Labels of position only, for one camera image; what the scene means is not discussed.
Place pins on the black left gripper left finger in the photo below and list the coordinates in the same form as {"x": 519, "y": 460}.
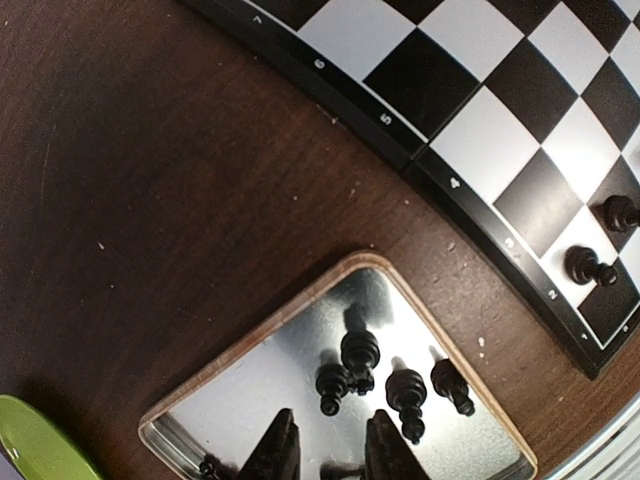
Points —
{"x": 277, "y": 456}

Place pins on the metal tray with wood rim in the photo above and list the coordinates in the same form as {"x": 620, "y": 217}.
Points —
{"x": 208, "y": 426}

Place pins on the black pawn placed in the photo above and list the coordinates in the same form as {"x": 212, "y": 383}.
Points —
{"x": 583, "y": 266}
{"x": 621, "y": 214}

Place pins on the green plate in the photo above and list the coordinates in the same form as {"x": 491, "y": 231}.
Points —
{"x": 37, "y": 447}

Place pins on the black piece in tray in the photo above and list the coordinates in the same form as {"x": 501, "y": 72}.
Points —
{"x": 406, "y": 393}
{"x": 448, "y": 382}
{"x": 333, "y": 383}
{"x": 360, "y": 354}

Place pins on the black and grey chessboard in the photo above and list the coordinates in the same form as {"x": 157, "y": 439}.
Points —
{"x": 518, "y": 118}

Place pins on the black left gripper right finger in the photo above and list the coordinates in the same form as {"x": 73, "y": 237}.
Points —
{"x": 387, "y": 456}

